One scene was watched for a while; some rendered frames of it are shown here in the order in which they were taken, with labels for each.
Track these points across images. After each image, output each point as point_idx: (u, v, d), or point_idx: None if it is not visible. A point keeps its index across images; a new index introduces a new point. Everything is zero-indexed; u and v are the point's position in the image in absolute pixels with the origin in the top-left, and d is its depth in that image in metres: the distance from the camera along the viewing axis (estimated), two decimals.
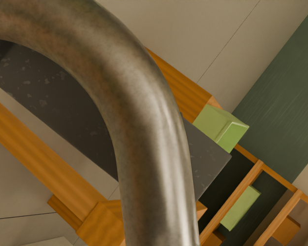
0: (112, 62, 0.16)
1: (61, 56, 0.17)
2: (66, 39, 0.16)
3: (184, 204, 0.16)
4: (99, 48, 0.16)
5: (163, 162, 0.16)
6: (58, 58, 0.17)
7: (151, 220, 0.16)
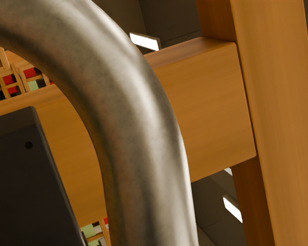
0: (94, 61, 0.13)
1: (34, 54, 0.14)
2: (39, 33, 0.14)
3: (182, 228, 0.14)
4: (77, 44, 0.13)
5: (156, 179, 0.13)
6: (31, 56, 0.14)
7: None
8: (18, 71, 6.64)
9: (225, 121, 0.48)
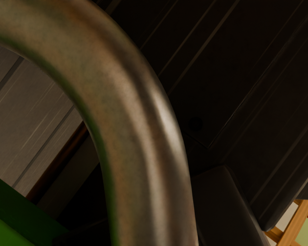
0: (95, 61, 0.14)
1: (36, 54, 0.14)
2: (41, 33, 0.14)
3: (182, 227, 0.14)
4: (79, 44, 0.14)
5: (157, 178, 0.14)
6: (33, 56, 0.14)
7: None
8: None
9: None
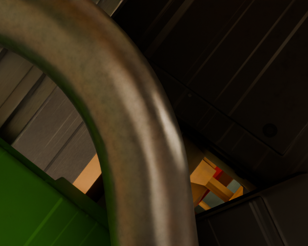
0: (95, 61, 0.13)
1: (35, 54, 0.14)
2: (40, 33, 0.14)
3: (182, 228, 0.14)
4: (78, 44, 0.13)
5: (157, 178, 0.13)
6: (32, 56, 0.14)
7: None
8: None
9: None
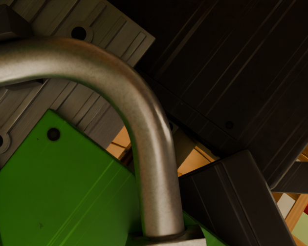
0: (129, 93, 0.29)
1: (101, 90, 0.30)
2: (104, 80, 0.29)
3: (170, 171, 0.29)
4: (122, 86, 0.29)
5: (158, 148, 0.29)
6: (99, 91, 0.30)
7: (152, 180, 0.29)
8: None
9: None
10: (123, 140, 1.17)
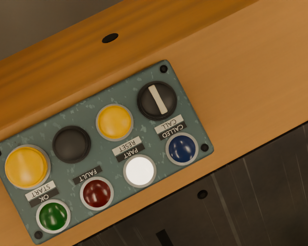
0: None
1: None
2: None
3: None
4: None
5: None
6: None
7: None
8: None
9: None
10: None
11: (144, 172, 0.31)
